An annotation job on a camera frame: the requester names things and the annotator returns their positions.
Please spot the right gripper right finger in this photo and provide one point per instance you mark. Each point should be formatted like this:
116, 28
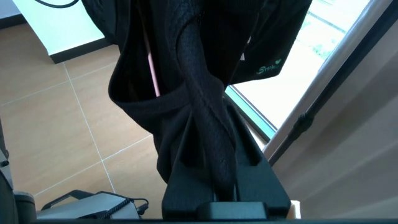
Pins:
261, 186

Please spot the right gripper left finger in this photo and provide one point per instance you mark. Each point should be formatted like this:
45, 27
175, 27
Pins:
183, 193

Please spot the black garment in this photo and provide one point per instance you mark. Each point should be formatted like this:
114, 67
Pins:
202, 93

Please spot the pink clothes hanger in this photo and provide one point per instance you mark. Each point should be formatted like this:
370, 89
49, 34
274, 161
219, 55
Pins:
152, 71

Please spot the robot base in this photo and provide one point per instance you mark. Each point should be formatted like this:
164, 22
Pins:
9, 199

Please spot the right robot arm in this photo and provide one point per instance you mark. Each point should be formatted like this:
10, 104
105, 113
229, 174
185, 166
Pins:
93, 207

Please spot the window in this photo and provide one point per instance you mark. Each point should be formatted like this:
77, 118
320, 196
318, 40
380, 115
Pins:
295, 93

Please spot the beige curtain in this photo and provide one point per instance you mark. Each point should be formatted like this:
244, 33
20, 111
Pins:
357, 140

